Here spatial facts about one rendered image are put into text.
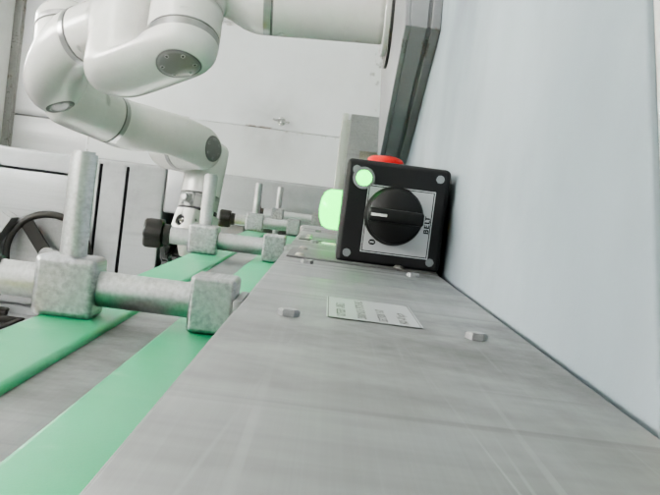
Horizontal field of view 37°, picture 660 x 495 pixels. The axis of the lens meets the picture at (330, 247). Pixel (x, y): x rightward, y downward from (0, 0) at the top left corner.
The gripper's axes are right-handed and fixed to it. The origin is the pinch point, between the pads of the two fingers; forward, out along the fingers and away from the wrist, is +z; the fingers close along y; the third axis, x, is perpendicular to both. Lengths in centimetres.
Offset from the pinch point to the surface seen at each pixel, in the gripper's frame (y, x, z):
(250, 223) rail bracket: -24.8, -28.1, -9.6
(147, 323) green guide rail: -112, -79, 11
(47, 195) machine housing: 25, 62, -20
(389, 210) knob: -85, -78, -1
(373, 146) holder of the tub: -16, -42, -25
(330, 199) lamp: -58, -59, -7
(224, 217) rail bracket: -26.9, -24.6, -9.7
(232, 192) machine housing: 43, 22, -29
